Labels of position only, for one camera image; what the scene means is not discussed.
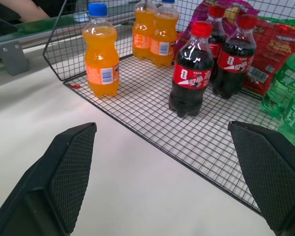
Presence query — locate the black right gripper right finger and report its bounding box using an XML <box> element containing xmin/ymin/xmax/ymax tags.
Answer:
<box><xmin>227</xmin><ymin>120</ymin><xmax>295</xmax><ymax>236</ymax></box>

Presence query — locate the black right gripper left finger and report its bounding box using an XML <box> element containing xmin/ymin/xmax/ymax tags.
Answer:
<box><xmin>0</xmin><ymin>122</ymin><xmax>98</xmax><ymax>236</ymax></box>

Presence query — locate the cola bottle red cap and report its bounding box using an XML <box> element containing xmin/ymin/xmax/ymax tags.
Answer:
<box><xmin>169</xmin><ymin>21</ymin><xmax>214</xmax><ymax>117</ymax></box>
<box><xmin>212</xmin><ymin>14</ymin><xmax>258</xmax><ymax>99</ymax></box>
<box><xmin>204</xmin><ymin>4</ymin><xmax>227</xmax><ymax>83</ymax></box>

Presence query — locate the red snack bag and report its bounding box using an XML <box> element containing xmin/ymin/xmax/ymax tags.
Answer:
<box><xmin>242</xmin><ymin>19</ymin><xmax>295</xmax><ymax>96</ymax></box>

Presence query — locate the green conveyor belt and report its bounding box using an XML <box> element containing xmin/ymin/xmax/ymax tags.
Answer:
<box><xmin>0</xmin><ymin>13</ymin><xmax>77</xmax><ymax>45</ymax></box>

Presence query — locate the grey metal conveyor bracket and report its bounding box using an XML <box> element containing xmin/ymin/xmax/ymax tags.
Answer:
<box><xmin>0</xmin><ymin>40</ymin><xmax>30</xmax><ymax>76</ymax></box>

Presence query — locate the orange soda bottle blue cap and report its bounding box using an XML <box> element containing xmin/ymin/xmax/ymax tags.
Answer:
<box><xmin>82</xmin><ymin>3</ymin><xmax>120</xmax><ymax>99</ymax></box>
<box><xmin>150</xmin><ymin>0</ymin><xmax>180</xmax><ymax>68</ymax></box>
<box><xmin>132</xmin><ymin>0</ymin><xmax>158</xmax><ymax>60</ymax></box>

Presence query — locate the magenta snack bag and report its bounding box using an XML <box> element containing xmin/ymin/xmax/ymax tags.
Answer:
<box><xmin>175</xmin><ymin>0</ymin><xmax>261</xmax><ymax>61</ymax></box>

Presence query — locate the black wire mesh rack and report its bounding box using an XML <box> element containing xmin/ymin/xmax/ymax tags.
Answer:
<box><xmin>43</xmin><ymin>0</ymin><xmax>291</xmax><ymax>217</ymax></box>

